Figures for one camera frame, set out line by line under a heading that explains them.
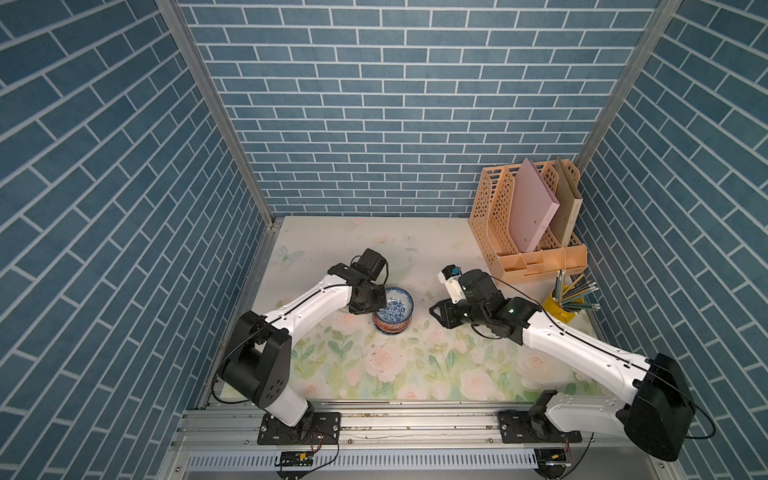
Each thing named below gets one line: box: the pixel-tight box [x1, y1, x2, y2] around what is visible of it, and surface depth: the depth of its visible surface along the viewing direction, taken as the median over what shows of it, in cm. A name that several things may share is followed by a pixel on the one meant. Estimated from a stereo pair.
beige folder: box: [550, 156, 583, 247], surface depth 93 cm
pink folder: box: [509, 157, 561, 253], surface depth 99 cm
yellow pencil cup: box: [542, 287, 576, 324], surface depth 86 cm
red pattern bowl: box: [372, 313, 413, 334], surface depth 89 cm
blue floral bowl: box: [376, 286, 414, 324], surface depth 91 cm
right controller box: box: [534, 448, 567, 479], surface depth 72 cm
